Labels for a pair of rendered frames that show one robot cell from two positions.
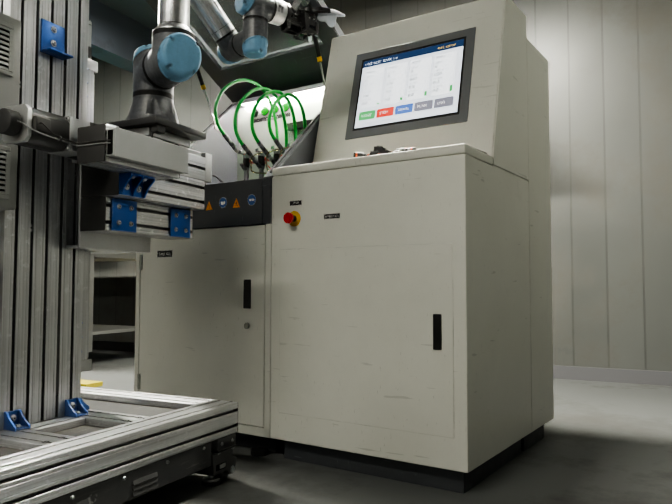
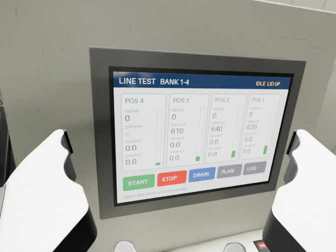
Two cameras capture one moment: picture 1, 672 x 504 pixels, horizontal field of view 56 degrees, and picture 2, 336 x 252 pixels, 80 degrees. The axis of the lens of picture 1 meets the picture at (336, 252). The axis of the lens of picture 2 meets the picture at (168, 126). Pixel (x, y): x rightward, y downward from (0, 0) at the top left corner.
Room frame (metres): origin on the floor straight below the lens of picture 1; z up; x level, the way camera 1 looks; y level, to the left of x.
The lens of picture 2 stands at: (2.01, 0.11, 1.52)
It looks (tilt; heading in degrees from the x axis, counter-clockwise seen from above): 31 degrees down; 306
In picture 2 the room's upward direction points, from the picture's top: 8 degrees clockwise
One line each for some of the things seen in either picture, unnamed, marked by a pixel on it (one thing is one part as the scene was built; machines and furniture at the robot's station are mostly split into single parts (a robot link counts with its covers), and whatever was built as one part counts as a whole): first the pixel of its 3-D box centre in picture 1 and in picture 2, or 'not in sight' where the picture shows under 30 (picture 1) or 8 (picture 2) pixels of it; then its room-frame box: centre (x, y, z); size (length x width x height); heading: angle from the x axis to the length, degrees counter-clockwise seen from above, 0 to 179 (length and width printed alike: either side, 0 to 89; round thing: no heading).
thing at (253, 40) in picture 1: (252, 39); not in sight; (1.90, 0.26, 1.33); 0.11 x 0.08 x 0.11; 38
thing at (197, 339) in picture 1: (197, 321); not in sight; (2.33, 0.51, 0.44); 0.65 x 0.02 x 0.68; 56
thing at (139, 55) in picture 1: (154, 72); not in sight; (1.82, 0.53, 1.20); 0.13 x 0.12 x 0.14; 38
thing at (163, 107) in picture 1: (153, 112); not in sight; (1.83, 0.54, 1.09); 0.15 x 0.15 x 0.10
